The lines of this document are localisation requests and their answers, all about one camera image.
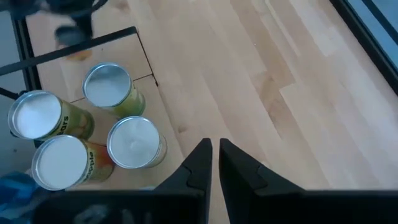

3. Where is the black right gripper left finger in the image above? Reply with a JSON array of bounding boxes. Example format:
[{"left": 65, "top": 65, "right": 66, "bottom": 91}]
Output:
[{"left": 32, "top": 138, "right": 214, "bottom": 224}]

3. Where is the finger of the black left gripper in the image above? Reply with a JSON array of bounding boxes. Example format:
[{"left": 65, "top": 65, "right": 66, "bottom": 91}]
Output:
[{"left": 76, "top": 14, "right": 94, "bottom": 39}]

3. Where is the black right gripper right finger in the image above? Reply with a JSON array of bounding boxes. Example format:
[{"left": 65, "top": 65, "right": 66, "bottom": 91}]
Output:
[{"left": 218, "top": 138, "right": 398, "bottom": 224}]

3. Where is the pears label tin can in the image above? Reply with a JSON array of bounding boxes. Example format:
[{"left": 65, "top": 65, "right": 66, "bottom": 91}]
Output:
[
  {"left": 81, "top": 62, "right": 147, "bottom": 119},
  {"left": 7, "top": 89, "right": 96, "bottom": 141}
]

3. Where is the mixed fruit label tin can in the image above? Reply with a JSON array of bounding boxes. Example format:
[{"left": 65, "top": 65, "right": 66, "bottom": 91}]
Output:
[{"left": 106, "top": 115, "right": 169, "bottom": 170}]

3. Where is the apple label tin can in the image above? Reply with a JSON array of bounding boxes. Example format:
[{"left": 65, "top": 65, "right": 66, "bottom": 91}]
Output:
[{"left": 30, "top": 134, "right": 116, "bottom": 191}]

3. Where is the black shelf side frame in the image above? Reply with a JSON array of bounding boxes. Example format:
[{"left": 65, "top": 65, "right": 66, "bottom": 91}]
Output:
[{"left": 0, "top": 26, "right": 159, "bottom": 103}]

